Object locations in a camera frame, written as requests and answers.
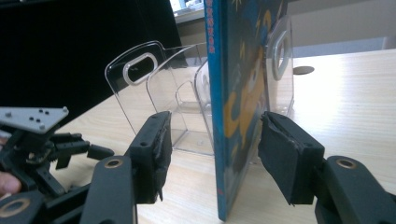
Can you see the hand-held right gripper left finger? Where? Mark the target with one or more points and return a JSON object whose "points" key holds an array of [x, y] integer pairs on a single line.
{"points": [[151, 155]]}

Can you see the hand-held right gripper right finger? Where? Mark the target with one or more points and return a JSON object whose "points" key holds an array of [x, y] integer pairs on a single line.
{"points": [[289, 161]]}

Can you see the clear acrylic book holder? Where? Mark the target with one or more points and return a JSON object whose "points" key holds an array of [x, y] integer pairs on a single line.
{"points": [[140, 102]]}

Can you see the blue picture book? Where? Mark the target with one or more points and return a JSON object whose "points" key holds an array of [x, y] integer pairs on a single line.
{"points": [[239, 109]]}

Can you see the large black panel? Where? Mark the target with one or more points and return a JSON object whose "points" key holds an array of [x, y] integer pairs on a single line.
{"points": [[62, 46]]}

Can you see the grey partition board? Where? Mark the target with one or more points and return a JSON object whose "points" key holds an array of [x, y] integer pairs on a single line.
{"points": [[339, 28]]}

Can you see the bright monitor screen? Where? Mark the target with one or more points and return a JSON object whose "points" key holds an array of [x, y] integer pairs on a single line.
{"points": [[186, 5]]}

